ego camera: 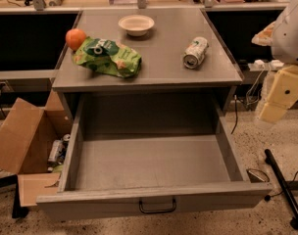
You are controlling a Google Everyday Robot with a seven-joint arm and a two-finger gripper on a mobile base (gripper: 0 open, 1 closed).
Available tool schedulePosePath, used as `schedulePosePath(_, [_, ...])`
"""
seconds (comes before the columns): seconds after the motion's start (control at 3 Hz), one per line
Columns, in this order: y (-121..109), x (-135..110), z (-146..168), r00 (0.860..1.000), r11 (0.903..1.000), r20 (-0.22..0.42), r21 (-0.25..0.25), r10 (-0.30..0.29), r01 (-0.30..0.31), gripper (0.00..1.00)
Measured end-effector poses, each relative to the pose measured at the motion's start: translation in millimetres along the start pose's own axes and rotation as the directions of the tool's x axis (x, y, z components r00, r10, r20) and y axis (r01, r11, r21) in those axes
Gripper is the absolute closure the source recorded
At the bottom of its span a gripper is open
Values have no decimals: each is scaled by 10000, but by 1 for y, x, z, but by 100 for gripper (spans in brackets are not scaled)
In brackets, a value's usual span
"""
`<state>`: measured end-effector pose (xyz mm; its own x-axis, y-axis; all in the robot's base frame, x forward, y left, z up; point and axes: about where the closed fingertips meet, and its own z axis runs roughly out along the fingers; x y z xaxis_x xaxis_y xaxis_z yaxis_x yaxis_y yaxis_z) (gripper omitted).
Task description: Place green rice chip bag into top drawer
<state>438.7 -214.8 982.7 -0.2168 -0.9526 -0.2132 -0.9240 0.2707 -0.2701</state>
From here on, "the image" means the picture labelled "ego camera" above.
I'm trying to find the open grey top drawer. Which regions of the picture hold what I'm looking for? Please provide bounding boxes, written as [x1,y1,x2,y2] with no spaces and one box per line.
[37,92,272,220]

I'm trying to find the orange fruit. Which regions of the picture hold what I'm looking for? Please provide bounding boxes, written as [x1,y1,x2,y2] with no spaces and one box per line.
[66,28,86,51]

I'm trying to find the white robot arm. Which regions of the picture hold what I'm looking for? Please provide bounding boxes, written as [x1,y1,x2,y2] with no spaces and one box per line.
[252,0,298,128]

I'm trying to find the green rice chip bag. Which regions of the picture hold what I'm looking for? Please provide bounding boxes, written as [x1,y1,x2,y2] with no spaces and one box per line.
[73,37,142,78]

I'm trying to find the black drawer handle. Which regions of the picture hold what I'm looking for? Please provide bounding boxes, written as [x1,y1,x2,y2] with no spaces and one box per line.
[138,198,177,214]

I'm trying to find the brown cardboard box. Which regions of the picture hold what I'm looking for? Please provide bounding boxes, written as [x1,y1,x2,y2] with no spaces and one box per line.
[0,91,72,207]

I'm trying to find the white power strip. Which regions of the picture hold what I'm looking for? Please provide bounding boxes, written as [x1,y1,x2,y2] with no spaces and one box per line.
[253,60,284,71]

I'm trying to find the black stand leg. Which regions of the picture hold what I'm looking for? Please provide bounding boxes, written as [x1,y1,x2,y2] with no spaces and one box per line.
[265,149,298,230]

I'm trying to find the white paper bowl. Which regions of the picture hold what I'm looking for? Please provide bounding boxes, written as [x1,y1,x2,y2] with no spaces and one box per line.
[119,15,155,37]

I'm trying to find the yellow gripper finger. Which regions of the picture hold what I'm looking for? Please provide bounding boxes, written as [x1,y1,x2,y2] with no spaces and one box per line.
[259,65,298,124]

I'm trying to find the bottle in cardboard box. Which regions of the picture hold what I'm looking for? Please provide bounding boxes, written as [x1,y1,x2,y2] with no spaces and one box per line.
[48,134,71,163]

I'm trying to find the crushed white soda can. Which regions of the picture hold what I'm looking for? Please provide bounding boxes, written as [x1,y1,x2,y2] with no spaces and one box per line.
[183,36,209,69]

